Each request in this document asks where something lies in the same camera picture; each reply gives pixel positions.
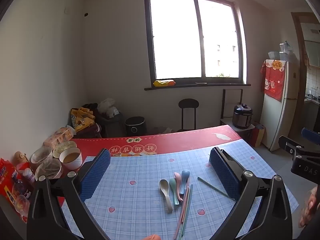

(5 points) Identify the black round stool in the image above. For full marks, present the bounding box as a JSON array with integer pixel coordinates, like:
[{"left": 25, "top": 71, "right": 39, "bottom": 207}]
[{"left": 178, "top": 98, "right": 200, "bottom": 133}]

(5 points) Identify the tan bottle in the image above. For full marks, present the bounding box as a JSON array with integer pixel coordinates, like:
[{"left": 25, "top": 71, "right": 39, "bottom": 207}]
[{"left": 14, "top": 151, "right": 30, "bottom": 168}]

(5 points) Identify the small white side table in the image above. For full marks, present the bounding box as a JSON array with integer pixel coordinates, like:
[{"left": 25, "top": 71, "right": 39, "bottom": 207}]
[{"left": 220, "top": 117, "right": 256, "bottom": 143}]

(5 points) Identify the wooden door frame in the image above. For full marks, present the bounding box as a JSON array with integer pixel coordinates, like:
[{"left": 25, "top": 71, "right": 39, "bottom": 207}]
[{"left": 291, "top": 12, "right": 320, "bottom": 143}]

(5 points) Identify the red table mat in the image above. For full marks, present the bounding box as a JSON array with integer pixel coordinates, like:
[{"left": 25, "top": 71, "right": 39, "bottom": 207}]
[{"left": 71, "top": 124, "right": 243, "bottom": 164}]

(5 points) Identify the black air fryer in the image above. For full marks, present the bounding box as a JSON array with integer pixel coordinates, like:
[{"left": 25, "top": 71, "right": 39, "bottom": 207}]
[{"left": 125, "top": 116, "right": 147, "bottom": 137}]

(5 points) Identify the film covered bowl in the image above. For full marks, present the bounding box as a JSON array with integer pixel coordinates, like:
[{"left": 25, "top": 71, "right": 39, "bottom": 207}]
[
  {"left": 35, "top": 158, "right": 63, "bottom": 180},
  {"left": 30, "top": 145, "right": 53, "bottom": 165}
]

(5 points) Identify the red snack packet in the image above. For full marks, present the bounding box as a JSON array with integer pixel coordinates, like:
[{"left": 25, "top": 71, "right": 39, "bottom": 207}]
[{"left": 0, "top": 157, "right": 34, "bottom": 224}]

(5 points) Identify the green spoon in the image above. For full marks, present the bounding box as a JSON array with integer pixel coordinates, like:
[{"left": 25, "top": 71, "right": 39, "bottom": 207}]
[{"left": 169, "top": 177, "right": 180, "bottom": 205}]

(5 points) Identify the clear plastic bottle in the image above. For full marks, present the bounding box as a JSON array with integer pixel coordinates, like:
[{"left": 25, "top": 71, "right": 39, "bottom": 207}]
[{"left": 14, "top": 195, "right": 32, "bottom": 217}]

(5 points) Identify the white spoon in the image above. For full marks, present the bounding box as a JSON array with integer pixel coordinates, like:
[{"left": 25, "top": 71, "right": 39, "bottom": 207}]
[{"left": 159, "top": 179, "right": 173, "bottom": 213}]

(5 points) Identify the person's right hand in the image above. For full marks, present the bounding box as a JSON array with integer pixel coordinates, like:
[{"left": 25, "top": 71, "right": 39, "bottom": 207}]
[{"left": 299, "top": 184, "right": 320, "bottom": 228}]

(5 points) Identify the red printed cloth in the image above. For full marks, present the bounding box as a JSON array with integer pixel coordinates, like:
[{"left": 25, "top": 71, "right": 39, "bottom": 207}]
[{"left": 261, "top": 59, "right": 286, "bottom": 102}]

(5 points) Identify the electric pressure cooker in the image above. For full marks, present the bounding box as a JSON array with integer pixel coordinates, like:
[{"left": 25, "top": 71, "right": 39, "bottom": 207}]
[{"left": 232, "top": 103, "right": 253, "bottom": 130}]

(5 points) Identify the bowl with white food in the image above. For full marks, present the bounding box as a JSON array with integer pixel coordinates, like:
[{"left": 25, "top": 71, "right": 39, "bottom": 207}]
[{"left": 53, "top": 141, "right": 77, "bottom": 157}]

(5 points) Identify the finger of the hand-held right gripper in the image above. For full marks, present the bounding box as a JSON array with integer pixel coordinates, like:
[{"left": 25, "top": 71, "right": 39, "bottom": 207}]
[
  {"left": 278, "top": 135, "right": 313, "bottom": 157},
  {"left": 301, "top": 127, "right": 320, "bottom": 142}
]

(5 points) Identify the dark clothes pile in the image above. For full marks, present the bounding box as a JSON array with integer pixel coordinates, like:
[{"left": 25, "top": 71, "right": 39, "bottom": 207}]
[{"left": 75, "top": 103, "right": 102, "bottom": 138}]

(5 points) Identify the small white bottle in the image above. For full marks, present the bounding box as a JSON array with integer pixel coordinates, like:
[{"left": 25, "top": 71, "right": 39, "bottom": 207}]
[{"left": 24, "top": 167, "right": 35, "bottom": 183}]

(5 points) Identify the blue checked tablecloth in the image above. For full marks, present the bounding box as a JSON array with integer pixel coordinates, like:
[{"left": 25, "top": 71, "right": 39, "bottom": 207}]
[{"left": 61, "top": 139, "right": 299, "bottom": 240}]

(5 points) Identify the dark grey trash bin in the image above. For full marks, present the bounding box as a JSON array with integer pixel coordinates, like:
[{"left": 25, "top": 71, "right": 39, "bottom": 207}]
[{"left": 99, "top": 112, "right": 125, "bottom": 138}]

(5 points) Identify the white plastic bag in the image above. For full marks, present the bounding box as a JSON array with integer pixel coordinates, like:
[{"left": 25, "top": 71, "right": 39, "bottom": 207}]
[{"left": 97, "top": 98, "right": 120, "bottom": 119}]

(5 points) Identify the blue chopstick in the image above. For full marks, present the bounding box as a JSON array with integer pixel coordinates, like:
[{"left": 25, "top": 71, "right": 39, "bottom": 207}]
[{"left": 197, "top": 176, "right": 232, "bottom": 198}]

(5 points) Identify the dark framed window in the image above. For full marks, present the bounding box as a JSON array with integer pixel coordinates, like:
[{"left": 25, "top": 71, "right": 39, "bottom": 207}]
[{"left": 144, "top": 0, "right": 248, "bottom": 87}]

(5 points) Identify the dark window sill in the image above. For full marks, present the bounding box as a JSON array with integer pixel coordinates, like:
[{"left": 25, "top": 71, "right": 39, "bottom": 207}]
[{"left": 144, "top": 83, "right": 251, "bottom": 91}]

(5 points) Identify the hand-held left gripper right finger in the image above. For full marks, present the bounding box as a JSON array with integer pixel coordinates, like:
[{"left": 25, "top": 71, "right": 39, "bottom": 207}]
[{"left": 209, "top": 147, "right": 293, "bottom": 240}]

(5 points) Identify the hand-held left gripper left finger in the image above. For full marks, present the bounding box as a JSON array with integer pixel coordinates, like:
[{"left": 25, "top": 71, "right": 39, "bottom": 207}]
[{"left": 26, "top": 148, "right": 112, "bottom": 240}]

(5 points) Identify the pink spoon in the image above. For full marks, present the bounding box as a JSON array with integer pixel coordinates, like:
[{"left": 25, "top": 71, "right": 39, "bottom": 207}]
[{"left": 174, "top": 172, "right": 184, "bottom": 195}]

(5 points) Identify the dark chair frame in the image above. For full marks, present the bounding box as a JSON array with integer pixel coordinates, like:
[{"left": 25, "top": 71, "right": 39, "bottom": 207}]
[{"left": 220, "top": 89, "right": 243, "bottom": 120}]

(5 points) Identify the green chopstick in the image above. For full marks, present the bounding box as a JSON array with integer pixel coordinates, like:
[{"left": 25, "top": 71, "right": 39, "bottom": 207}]
[{"left": 181, "top": 184, "right": 193, "bottom": 237}]

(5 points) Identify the red paper bag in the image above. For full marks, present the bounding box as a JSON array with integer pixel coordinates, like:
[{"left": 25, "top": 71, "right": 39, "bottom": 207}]
[{"left": 251, "top": 124, "right": 266, "bottom": 148}]

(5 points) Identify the white fridge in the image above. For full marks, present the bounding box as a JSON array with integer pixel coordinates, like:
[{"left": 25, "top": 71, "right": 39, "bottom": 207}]
[{"left": 260, "top": 59, "right": 299, "bottom": 152}]

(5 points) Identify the yellow packet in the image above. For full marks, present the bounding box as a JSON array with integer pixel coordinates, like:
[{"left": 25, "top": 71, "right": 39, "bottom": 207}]
[{"left": 153, "top": 79, "right": 176, "bottom": 87}]

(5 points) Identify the blue spoon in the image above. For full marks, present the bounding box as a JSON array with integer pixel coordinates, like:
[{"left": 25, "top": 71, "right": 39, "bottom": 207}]
[{"left": 180, "top": 169, "right": 190, "bottom": 195}]

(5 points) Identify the white bowl with brown soup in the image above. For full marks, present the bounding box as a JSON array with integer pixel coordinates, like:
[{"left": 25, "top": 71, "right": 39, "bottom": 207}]
[{"left": 59, "top": 147, "right": 83, "bottom": 170}]

